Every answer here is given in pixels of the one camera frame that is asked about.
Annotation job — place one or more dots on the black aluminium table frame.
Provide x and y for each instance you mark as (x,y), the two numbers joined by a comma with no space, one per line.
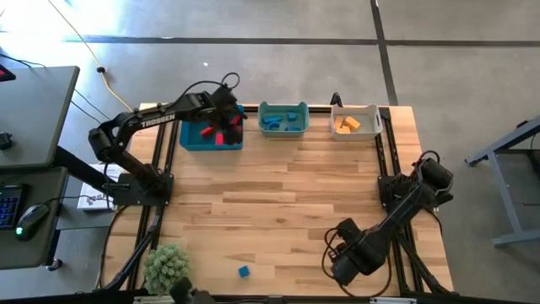
(381,148)

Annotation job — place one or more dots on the teal plastic bin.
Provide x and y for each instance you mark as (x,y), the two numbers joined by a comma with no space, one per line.
(263,110)

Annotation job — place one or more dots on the white plastic bin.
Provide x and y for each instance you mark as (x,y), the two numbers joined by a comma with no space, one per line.
(367,126)

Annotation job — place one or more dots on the dark grey desk top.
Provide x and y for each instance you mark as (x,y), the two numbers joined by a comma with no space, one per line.
(46,186)

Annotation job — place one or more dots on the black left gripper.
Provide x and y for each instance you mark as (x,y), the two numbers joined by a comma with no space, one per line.
(225,105)

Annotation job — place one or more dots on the black backlit keyboard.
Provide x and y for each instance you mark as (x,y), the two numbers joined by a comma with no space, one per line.
(8,207)

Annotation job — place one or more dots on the green artificial plant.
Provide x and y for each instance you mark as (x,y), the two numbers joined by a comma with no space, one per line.
(166,268)

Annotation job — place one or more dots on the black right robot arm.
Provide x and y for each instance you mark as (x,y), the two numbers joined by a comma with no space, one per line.
(396,215)

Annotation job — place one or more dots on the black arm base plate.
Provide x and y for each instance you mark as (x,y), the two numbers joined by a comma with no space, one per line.
(162,196)
(386,198)

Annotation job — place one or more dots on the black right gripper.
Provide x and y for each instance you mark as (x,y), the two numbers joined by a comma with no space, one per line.
(343,270)

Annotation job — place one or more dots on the white edge bracket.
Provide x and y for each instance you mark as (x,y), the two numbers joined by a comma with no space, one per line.
(157,299)
(392,300)

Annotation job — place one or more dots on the small black desk device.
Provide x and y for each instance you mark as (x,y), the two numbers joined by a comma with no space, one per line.
(4,140)

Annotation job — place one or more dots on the black rounded object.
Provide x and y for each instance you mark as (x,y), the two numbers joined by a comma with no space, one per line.
(181,289)

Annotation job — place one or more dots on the black computer mouse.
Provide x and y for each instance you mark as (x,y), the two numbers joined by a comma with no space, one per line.
(31,219)

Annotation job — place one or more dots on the white paper booklet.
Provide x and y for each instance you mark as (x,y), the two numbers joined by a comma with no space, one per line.
(89,202)

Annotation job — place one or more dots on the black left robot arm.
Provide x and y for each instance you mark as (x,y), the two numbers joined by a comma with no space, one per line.
(156,121)

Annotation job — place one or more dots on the blue plastic bin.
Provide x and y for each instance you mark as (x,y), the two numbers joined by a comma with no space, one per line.
(192,139)

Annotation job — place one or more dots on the black table clamp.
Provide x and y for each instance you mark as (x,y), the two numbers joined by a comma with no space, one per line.
(336,99)

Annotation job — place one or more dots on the blue wedge block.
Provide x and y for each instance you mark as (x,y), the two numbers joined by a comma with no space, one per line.
(293,128)

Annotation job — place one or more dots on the black device with red light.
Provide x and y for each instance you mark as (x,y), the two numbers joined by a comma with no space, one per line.
(5,74)

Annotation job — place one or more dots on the grey metal cart frame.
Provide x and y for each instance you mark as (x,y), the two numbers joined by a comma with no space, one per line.
(508,198)

